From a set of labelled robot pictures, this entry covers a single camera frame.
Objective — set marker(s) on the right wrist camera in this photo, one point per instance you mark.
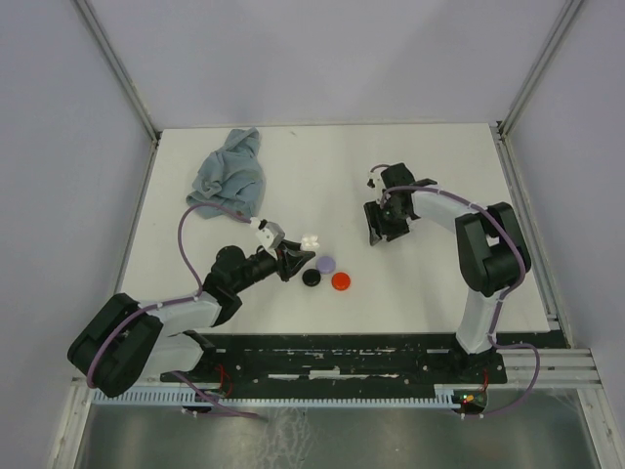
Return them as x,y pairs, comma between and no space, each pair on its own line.
375,181

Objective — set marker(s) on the blue crumpled cloth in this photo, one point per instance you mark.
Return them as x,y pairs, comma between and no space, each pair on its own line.
231,178

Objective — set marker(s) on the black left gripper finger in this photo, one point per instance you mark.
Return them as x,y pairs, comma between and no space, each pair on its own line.
296,261
291,246

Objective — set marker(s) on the orange earbud charging case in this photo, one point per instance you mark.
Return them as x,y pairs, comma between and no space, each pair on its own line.
341,281

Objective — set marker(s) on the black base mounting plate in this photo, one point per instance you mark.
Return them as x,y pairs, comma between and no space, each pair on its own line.
378,365

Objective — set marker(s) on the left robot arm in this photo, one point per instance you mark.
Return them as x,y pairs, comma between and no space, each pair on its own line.
127,341

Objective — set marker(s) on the black earbud charging case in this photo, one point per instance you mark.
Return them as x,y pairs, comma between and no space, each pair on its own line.
311,277

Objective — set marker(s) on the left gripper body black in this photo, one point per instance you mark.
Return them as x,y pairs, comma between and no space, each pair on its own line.
280,259

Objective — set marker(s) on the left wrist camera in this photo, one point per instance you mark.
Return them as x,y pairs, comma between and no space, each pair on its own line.
270,234

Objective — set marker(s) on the purple earbud charging case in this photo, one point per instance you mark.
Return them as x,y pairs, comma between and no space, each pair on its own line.
325,265

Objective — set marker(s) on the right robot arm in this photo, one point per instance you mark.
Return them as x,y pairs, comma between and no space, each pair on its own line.
492,254

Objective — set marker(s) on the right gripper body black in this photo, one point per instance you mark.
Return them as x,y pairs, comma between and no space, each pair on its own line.
393,223

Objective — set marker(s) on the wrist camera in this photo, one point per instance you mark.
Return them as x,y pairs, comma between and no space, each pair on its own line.
270,234
375,181

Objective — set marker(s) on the aluminium frame rail left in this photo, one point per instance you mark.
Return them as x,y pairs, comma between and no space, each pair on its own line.
88,15

